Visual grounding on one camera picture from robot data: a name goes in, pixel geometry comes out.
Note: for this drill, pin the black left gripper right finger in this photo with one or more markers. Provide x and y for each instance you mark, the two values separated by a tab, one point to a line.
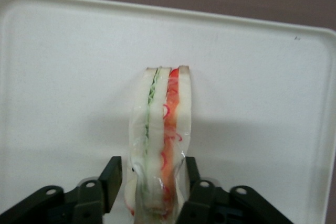
204	203

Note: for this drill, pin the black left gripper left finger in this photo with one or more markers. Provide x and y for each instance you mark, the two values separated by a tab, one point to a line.
86	200

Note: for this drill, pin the triangle sandwich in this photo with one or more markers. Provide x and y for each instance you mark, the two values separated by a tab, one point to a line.
157	119

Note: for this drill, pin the cream plastic tray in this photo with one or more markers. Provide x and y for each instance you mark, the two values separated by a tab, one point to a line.
65	77

